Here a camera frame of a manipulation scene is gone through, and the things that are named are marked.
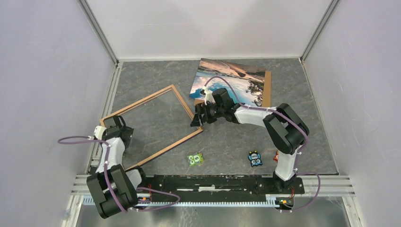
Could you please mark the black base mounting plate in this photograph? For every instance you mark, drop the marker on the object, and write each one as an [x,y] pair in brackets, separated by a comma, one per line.
[223,188]

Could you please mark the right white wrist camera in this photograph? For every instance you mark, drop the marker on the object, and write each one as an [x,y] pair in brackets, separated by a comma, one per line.
[208,97]

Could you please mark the landscape photo print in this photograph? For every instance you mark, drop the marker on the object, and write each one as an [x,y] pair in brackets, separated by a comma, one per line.
[225,67]

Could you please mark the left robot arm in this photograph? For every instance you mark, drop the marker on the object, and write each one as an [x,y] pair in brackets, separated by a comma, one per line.
[112,188]

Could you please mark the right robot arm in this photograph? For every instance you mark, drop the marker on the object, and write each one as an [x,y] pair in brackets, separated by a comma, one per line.
[285,128]

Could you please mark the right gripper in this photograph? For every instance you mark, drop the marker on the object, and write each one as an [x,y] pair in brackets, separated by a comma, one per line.
[200,109]

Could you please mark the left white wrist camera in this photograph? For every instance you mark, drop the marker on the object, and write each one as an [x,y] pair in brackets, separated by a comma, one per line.
[98,133]

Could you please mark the red owl sticker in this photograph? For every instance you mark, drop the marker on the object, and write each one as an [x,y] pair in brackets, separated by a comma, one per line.
[276,157]

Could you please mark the green owl sticker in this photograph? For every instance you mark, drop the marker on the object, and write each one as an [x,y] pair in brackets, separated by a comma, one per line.
[195,159]

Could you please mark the blue owl sticker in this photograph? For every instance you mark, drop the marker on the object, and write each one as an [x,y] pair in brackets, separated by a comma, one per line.
[255,158]

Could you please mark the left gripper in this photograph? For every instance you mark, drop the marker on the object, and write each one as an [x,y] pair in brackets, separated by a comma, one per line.
[129,132]

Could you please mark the white slotted cable duct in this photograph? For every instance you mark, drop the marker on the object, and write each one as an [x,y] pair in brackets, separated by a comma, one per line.
[269,202]

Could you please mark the wooden picture frame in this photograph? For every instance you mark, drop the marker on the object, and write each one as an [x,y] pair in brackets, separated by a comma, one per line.
[161,122]

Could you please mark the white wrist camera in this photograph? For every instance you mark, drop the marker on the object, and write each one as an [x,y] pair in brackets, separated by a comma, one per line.
[208,97]
[98,133]

